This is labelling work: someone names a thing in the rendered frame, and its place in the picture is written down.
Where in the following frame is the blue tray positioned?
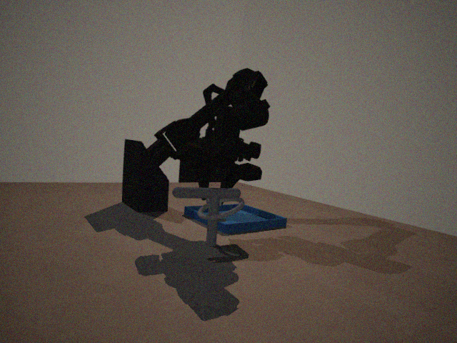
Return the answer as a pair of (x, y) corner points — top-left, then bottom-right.
(184, 204), (287, 234)

